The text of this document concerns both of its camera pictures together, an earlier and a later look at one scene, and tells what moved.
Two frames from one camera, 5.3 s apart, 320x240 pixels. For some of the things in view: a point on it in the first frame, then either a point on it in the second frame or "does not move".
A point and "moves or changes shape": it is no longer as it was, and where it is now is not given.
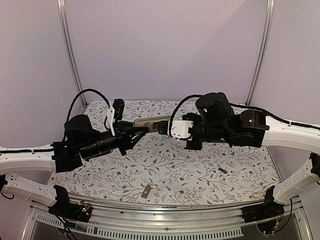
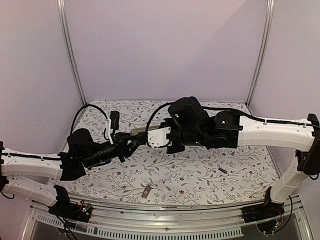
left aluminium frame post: x=61 y=8 does not move
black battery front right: x=222 y=170 does not move
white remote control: x=151 y=122 moves or changes shape
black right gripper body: x=194 y=147 -> x=170 y=149
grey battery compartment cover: x=146 y=191 does not move
